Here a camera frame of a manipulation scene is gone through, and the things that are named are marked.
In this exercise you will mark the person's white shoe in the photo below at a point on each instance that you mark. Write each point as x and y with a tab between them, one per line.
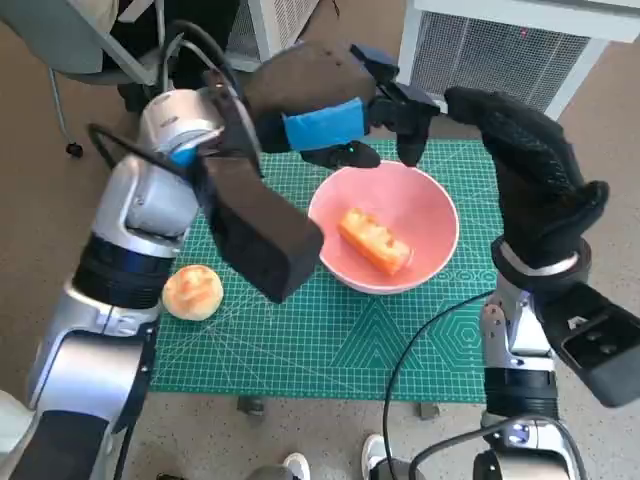
297	465
372	452

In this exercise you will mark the grey chair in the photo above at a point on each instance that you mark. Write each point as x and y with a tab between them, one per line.
60	35

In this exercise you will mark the long toasted bread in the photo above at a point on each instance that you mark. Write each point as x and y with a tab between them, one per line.
375	240

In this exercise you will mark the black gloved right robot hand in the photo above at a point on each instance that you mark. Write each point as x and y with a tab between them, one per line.
535	190

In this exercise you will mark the white cabinet with vent grille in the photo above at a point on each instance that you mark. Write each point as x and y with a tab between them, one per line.
500	50

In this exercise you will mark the white cabinet with mesh side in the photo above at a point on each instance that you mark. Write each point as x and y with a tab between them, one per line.
280	25

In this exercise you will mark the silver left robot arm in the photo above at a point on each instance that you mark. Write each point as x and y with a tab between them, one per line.
125	210

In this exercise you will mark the green cutting mat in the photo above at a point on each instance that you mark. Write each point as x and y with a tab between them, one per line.
300	340

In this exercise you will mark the round bread bun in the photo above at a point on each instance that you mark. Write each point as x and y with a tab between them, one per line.
192	292

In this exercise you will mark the pink bowl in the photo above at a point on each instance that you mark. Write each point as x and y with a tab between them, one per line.
425	220

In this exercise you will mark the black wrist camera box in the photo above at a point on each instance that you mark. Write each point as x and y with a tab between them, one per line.
260	235
595	340

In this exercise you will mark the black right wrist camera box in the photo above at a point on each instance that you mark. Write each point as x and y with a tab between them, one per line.
595	340

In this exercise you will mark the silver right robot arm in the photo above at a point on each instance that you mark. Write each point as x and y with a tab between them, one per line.
520	345

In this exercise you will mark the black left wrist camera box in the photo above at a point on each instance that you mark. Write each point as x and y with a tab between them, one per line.
260	235

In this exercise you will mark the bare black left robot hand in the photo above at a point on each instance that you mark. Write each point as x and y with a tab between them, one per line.
310	75

